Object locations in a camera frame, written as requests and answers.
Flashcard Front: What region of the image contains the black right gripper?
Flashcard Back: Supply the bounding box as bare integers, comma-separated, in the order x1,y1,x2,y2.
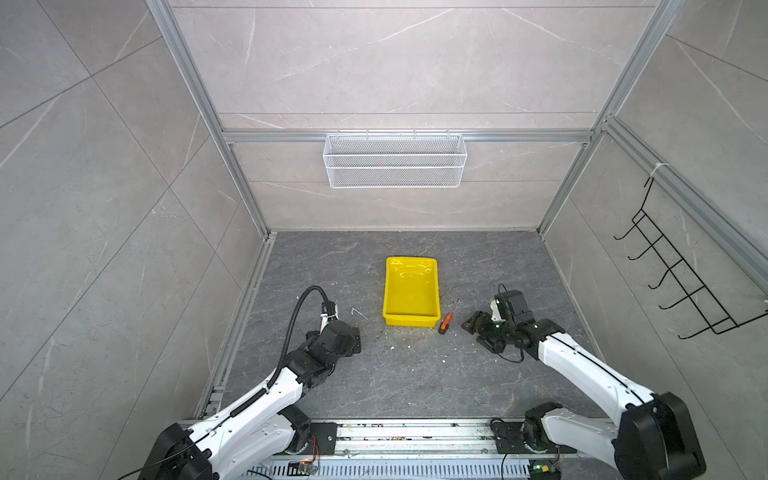
461,310,516,352

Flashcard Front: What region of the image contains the orange black screwdriver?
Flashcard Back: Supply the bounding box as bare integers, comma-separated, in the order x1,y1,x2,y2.
438,313,453,335

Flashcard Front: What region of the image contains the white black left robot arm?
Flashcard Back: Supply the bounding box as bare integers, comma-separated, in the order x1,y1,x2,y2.
138,320,361,479

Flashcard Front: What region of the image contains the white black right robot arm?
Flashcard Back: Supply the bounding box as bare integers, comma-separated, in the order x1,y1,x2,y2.
462,311,707,479

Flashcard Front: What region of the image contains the yellow plastic bin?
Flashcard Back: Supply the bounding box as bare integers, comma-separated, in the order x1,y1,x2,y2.
382,257,442,328

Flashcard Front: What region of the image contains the white zip tie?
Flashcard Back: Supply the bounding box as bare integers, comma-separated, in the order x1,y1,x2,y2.
649,162,670,178

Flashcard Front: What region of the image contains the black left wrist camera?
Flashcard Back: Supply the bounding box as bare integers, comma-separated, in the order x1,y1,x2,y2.
320,300,338,331

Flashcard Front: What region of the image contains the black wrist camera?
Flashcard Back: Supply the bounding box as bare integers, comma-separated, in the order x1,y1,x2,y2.
490,290,534,324
320,300,338,331

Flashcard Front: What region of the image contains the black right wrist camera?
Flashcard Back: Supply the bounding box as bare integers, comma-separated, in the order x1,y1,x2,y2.
490,290,534,324

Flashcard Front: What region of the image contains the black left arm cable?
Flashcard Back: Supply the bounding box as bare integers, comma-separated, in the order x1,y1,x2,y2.
266,284,332,390

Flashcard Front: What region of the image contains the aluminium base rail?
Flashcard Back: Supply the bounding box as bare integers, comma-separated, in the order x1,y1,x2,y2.
179,418,601,480

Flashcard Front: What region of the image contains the white wire mesh basket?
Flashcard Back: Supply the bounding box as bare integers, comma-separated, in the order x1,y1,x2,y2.
323,133,468,189

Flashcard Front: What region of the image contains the black wire hook rack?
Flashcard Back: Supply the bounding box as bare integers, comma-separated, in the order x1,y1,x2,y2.
613,178,767,340

